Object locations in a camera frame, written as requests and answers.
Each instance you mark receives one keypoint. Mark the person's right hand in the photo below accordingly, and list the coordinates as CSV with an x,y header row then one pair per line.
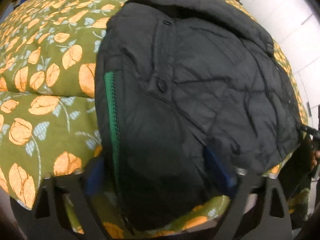
x,y
316,157

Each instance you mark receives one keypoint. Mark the green patterned cloth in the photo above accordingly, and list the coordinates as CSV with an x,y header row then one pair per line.
x,y
298,202

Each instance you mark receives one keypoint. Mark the green floral bedspread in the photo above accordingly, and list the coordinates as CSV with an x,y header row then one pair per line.
x,y
45,80

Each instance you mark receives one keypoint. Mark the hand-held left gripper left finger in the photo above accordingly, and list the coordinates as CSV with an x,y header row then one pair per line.
x,y
93,178

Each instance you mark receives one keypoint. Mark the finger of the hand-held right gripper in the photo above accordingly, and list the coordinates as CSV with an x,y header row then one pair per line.
x,y
310,130

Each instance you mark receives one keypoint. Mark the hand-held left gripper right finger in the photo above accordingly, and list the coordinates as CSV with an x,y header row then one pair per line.
x,y
221,166

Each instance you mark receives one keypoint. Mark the black puffer jacket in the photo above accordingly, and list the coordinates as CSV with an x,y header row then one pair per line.
x,y
195,80

